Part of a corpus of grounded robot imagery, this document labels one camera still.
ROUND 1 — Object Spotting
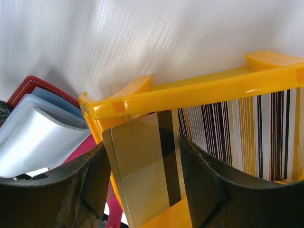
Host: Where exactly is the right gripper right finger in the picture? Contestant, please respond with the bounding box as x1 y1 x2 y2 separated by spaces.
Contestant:
180 137 304 228

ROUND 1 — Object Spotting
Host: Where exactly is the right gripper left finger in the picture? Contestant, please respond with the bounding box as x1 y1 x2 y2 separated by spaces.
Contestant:
0 142 111 228

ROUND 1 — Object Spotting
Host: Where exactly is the red leather card holder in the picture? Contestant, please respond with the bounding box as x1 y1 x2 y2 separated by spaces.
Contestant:
0 76 122 228

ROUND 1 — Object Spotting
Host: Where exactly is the gold credit card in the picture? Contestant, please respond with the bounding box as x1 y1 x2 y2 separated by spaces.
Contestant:
102 109 186 228

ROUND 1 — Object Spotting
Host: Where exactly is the yellow plastic card bin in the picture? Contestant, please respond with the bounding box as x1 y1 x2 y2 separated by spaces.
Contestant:
78 50 304 228

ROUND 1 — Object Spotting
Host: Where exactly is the stack of cards in bin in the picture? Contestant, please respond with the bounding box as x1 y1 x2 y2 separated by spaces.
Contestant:
178 88 304 183

